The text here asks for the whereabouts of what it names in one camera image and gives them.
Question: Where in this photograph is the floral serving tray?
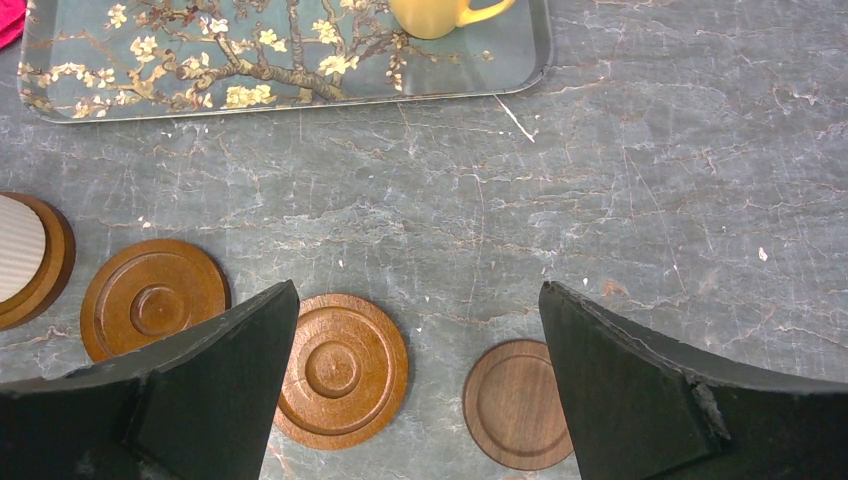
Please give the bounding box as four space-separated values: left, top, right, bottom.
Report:
17 1 553 123

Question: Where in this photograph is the dark walnut coaster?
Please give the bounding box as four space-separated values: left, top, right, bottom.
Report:
463 339 574 471

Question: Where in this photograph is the wooden coaster five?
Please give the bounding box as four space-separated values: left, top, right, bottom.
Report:
274 293 409 450

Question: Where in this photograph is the white black-rimmed mug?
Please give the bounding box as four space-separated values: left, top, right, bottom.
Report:
1 195 46 302

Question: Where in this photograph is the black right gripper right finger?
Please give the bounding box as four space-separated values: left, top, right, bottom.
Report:
539 281 847 479

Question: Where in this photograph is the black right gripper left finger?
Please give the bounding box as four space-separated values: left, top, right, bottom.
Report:
1 281 300 479

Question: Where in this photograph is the yellow mug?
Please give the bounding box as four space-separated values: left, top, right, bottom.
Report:
388 0 515 40

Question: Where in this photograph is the red cloth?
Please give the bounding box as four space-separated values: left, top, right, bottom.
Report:
0 0 27 49

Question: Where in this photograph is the wooden coaster one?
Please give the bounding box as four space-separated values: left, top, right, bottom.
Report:
1 192 76 330

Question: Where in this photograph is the wooden coaster two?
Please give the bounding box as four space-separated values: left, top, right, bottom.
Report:
80 239 231 363

